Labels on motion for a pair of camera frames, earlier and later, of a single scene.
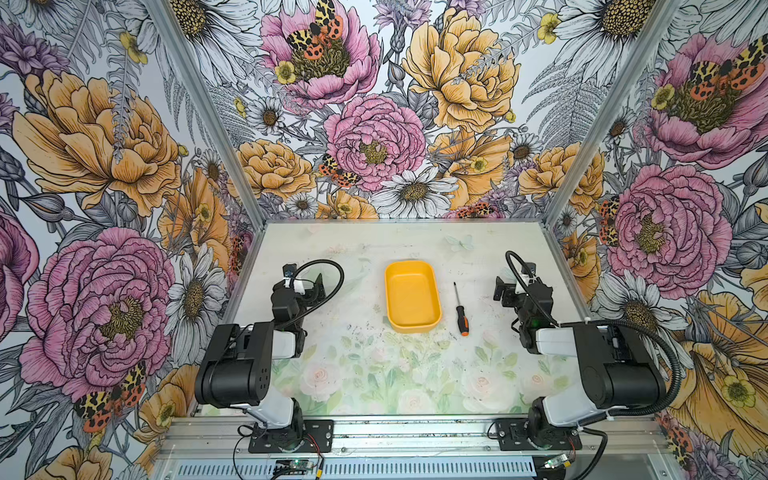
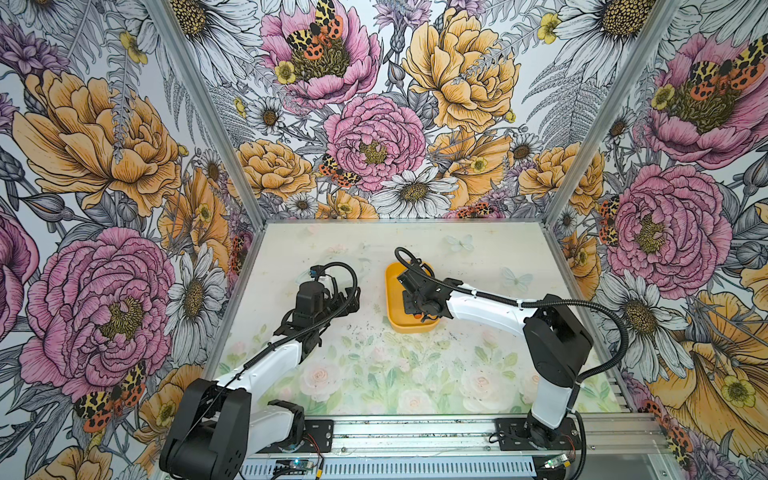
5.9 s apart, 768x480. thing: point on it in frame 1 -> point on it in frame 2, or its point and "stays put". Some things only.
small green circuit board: (293, 467) stays put
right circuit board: (552, 463) stays put
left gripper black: (311, 293) -> (352, 309)
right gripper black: (509, 292) -> (409, 308)
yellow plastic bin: (412, 295) stays put
